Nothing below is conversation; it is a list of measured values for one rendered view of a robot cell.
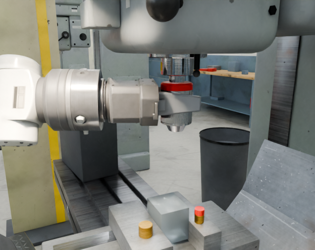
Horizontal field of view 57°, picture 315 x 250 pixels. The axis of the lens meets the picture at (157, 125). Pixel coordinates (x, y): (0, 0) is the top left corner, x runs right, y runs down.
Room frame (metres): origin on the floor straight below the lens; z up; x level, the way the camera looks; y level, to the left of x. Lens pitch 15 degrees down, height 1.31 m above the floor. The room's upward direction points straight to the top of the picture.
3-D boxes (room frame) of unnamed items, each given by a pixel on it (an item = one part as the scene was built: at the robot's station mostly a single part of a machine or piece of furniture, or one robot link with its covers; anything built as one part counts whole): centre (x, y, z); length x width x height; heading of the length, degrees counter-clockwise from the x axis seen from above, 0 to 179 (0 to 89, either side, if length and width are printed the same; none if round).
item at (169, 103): (0.39, -0.03, 1.24); 0.06 x 0.02 x 0.03; 95
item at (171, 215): (0.45, -0.02, 1.03); 0.06 x 0.05 x 0.06; 24
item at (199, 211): (0.43, -0.07, 1.05); 0.02 x 0.02 x 0.03
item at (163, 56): (0.42, -0.03, 1.31); 0.09 x 0.09 x 0.01
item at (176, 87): (0.42, -0.03, 1.26); 0.05 x 0.05 x 0.01
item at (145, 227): (0.39, 0.02, 1.05); 0.02 x 0.02 x 0.02
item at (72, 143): (0.92, 0.24, 1.03); 0.22 x 0.12 x 0.20; 34
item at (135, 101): (0.42, 0.06, 1.24); 0.13 x 0.12 x 0.10; 5
